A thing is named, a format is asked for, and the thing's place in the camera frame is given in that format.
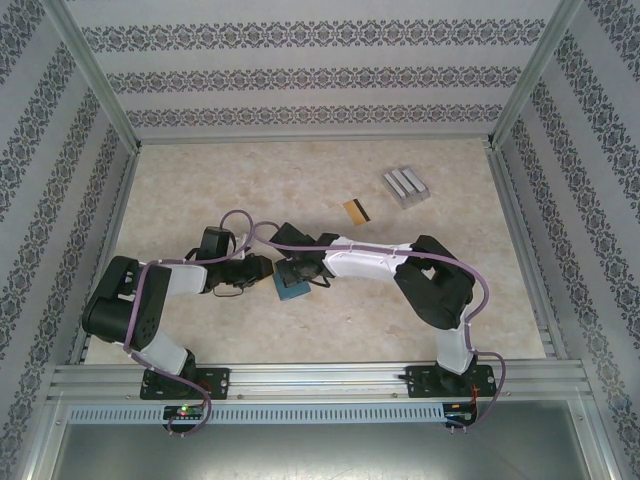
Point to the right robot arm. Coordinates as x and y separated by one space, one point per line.
435 285

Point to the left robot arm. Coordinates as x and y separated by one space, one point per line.
125 305

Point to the gold card with black stripe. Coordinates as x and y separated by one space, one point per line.
357 212

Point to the silver-edged card stack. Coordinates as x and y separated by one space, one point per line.
393 186

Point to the grey metal block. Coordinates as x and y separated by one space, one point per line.
407 195

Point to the left control board green light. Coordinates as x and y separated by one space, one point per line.
186 412

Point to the grey metal panel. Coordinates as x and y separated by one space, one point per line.
320 450

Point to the right control board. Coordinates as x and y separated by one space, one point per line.
461 412

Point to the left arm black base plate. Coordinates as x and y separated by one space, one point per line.
220 382

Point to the aluminium front frame rail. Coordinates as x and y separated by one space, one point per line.
320 380

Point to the aluminium side rail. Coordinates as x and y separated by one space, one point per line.
107 250
522 250

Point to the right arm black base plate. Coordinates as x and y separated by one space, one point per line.
420 382

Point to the aluminium corner post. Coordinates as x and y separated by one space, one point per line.
95 75
535 70

